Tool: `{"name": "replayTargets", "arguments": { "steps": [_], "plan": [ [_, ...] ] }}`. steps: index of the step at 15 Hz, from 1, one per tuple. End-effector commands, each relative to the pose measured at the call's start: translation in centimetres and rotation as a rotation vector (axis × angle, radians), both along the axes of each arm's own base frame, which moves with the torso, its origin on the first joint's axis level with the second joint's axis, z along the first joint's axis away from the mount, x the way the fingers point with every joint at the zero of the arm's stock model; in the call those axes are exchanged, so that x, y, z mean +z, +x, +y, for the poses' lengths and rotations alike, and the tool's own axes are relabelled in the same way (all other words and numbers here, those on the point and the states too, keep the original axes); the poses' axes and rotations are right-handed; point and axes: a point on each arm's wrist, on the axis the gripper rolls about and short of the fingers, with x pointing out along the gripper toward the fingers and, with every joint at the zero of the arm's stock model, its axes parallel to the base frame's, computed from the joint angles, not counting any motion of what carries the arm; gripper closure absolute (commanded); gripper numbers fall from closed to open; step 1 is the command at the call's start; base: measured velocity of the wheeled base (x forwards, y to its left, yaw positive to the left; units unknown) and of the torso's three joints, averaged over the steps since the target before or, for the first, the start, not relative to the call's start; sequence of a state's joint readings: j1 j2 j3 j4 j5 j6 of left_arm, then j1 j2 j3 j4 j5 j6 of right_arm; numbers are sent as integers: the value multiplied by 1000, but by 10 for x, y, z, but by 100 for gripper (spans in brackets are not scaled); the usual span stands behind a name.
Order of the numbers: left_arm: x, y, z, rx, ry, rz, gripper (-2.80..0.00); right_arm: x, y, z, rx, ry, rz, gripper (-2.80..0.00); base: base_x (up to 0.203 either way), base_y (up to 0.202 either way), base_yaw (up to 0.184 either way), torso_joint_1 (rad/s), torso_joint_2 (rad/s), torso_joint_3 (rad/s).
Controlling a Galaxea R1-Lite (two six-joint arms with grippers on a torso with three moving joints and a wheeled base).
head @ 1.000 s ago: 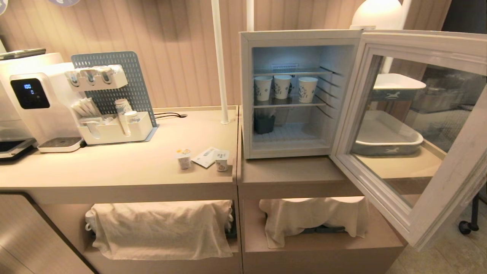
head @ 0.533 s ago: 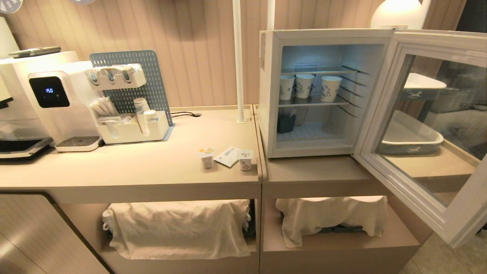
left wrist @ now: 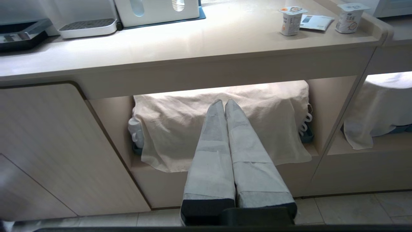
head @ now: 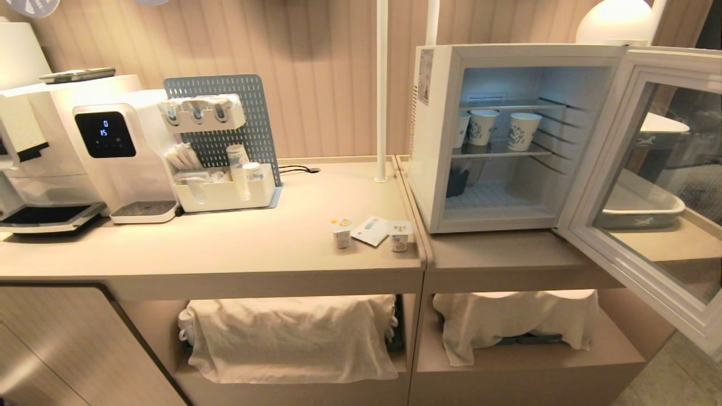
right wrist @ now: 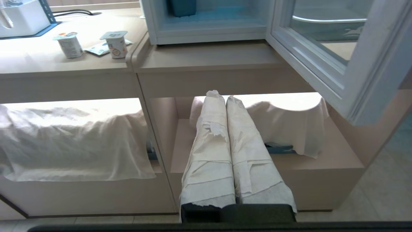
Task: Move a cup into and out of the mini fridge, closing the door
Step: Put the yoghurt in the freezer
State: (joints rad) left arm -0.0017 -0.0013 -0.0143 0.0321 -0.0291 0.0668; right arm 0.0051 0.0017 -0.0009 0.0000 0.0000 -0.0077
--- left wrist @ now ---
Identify white yogurt cup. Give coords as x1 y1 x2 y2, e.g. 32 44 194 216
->
335 3 371 34
278 6 308 36

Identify beige cloth cover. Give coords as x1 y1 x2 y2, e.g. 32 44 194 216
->
133 80 313 173
343 72 412 150

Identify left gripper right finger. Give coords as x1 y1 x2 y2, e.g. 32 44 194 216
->
224 99 297 225

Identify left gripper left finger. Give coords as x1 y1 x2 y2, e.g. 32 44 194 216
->
180 99 236 226

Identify light wood cabinet door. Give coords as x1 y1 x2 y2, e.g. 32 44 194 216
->
0 83 151 221

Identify grey tray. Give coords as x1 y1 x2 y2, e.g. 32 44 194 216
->
299 126 315 144

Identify white paper packet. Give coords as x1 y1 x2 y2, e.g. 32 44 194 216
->
300 14 335 32

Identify white drip tray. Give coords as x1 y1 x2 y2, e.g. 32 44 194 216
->
58 18 118 39

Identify white countertop appliance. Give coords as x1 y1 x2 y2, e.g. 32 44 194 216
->
39 0 119 36

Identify black tray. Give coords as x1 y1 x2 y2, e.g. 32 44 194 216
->
0 18 53 52

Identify white mug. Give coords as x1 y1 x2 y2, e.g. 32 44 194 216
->
128 117 145 149
298 104 313 136

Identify beige counter cabinet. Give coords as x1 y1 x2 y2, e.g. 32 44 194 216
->
0 0 412 221

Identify white cup dispenser box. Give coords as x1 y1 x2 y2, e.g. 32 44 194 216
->
114 0 201 28

